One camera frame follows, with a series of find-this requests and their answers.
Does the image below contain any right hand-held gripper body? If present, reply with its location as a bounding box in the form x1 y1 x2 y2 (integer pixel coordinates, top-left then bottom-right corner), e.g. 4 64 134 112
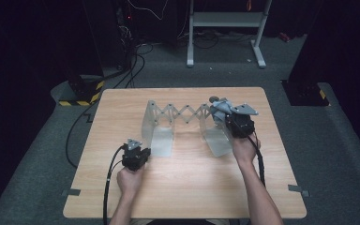
225 103 260 140

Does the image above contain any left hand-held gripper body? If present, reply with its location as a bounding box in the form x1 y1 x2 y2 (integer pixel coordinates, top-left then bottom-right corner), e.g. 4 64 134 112
121 138 144 173

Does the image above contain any person's left hand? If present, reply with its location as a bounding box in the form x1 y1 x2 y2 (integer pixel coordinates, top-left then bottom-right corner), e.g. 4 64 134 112
115 165 147 197

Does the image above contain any person's right hand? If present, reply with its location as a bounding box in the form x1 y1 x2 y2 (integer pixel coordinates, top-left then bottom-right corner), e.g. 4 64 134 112
232 132 262 166

